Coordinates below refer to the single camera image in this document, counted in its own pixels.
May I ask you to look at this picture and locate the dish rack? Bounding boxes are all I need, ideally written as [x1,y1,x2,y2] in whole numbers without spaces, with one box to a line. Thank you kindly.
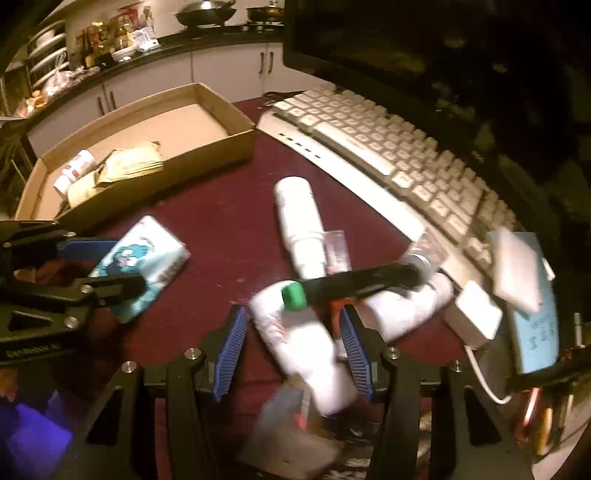
[25,21,70,88]

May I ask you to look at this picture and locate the group of condiment bottles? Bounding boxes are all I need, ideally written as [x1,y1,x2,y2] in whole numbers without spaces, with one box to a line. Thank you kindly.
[76,9,158,65]

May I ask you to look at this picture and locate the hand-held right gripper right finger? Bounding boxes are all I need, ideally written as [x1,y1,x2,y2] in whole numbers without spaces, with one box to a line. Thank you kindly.
[339,305,536,480]

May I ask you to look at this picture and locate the black monitor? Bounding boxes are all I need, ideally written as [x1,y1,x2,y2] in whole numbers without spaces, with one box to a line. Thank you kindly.
[283,0,591,278]

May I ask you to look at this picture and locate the grey flat packet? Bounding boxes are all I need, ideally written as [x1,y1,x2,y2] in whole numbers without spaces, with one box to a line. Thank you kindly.
[238,387,345,480]

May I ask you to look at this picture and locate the lidded cooking pot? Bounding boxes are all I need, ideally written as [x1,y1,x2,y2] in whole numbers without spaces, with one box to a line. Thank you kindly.
[246,0,286,24]

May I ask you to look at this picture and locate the small clear cup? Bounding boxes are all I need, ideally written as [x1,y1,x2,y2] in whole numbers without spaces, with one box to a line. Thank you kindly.
[323,229,352,273]

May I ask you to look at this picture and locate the white cable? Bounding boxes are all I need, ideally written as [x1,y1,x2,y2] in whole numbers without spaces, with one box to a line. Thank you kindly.
[464,344,515,406]

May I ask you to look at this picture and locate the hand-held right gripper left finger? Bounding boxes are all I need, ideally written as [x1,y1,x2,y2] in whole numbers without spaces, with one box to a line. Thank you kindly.
[55,305,252,480]

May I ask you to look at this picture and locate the small white red-label bottle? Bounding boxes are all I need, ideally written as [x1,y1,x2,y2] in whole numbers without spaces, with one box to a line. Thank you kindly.
[53,150,98,195]

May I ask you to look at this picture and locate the clear plastic bag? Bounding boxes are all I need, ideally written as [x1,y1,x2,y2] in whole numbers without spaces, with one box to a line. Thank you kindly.
[44,65,77,93]

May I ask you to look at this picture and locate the white squeeze tube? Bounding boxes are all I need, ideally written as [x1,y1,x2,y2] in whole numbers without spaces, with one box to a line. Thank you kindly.
[362,272,455,344]

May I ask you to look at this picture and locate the brown produce pile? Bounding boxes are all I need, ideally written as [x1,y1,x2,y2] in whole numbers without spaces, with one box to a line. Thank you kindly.
[18,90,54,116]

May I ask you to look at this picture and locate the grey kitchen base cabinets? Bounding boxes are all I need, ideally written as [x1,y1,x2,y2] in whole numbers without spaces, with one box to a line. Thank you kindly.
[28,41,319,158]

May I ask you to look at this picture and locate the beige snack packet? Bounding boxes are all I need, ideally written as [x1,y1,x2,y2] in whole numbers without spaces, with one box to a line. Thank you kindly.
[95,142,165,188]
[66,171,109,208]

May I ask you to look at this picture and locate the cardboard box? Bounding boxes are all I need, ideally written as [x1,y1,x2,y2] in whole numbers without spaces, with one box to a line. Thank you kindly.
[15,82,257,232]

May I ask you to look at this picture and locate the metal shelf rack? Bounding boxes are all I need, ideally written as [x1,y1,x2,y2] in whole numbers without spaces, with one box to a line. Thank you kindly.
[0,69,28,217]

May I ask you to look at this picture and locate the black kitchen countertop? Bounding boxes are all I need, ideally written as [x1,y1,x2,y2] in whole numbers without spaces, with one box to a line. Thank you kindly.
[0,25,287,134]

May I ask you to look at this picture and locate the blue cartoon tissue pack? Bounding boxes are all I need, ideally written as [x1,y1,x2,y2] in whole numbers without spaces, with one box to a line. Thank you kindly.
[88,215,191,324]

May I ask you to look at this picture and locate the black wok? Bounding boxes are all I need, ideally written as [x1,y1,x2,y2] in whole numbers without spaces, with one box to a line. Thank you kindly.
[174,0,237,28]

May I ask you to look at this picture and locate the blue white packet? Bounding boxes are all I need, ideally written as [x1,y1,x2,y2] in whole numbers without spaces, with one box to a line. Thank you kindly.
[134,28,160,51]

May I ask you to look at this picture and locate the white charger adapter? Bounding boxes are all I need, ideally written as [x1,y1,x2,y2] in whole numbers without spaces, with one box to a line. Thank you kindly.
[444,281,504,350]

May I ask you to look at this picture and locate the white foam block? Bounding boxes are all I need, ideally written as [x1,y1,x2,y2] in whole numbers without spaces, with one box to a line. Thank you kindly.
[488,227,546,315]

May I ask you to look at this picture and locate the white plastic bottle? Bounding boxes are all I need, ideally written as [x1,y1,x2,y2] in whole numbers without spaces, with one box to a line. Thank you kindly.
[250,281,360,416]
[274,176,328,280]

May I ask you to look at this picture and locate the black marker green cap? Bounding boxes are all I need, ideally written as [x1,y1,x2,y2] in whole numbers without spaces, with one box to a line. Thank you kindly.
[281,262,422,311]

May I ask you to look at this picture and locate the white keyboard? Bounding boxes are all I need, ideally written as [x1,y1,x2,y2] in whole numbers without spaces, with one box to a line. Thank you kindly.
[256,85,522,296]

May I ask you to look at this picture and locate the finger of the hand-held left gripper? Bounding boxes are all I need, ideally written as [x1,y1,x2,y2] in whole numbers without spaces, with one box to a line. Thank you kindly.
[0,274,145,343]
[0,220,121,271]

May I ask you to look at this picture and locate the blue notebook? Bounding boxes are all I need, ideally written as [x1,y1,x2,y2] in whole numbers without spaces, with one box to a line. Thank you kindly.
[489,231,560,376]

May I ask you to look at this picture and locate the bundle of pens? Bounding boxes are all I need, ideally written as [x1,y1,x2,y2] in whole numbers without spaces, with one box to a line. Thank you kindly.
[517,314,585,462]

